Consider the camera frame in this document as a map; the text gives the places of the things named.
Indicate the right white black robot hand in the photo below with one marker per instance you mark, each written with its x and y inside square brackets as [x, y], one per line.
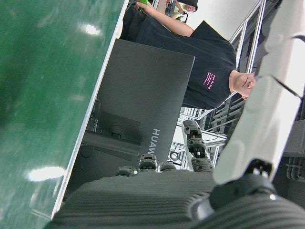
[147, 200]

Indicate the black monitor stand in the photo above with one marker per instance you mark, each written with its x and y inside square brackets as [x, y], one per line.
[114, 136]

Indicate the black computer monitor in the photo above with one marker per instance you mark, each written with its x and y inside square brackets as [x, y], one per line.
[147, 90]

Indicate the green conveyor belt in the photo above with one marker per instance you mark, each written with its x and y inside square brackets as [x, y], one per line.
[43, 95]

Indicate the person in black T-shirt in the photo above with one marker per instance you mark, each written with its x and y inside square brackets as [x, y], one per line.
[209, 62]

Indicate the bright green object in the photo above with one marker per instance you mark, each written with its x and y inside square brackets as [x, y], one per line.
[144, 2]

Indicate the person wearing black cap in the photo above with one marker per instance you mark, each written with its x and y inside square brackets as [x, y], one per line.
[190, 6]

